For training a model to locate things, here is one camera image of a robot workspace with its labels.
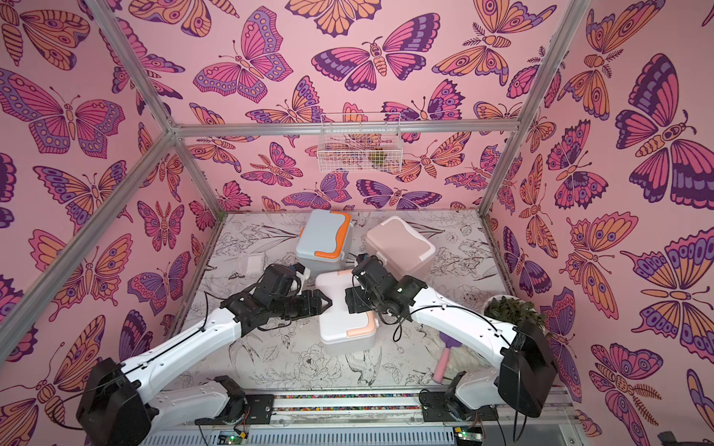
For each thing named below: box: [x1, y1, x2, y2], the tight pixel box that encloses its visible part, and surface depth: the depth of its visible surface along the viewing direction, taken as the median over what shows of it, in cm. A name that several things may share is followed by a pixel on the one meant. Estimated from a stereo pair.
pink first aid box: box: [365, 216, 437, 279], surface depth 94 cm
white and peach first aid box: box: [315, 269, 378, 355], surface depth 76 cm
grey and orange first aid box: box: [295, 209, 353, 274], surface depth 94 cm
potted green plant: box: [482, 293, 547, 327], surface depth 76 cm
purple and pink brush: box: [432, 331, 463, 384], surface depth 82 cm
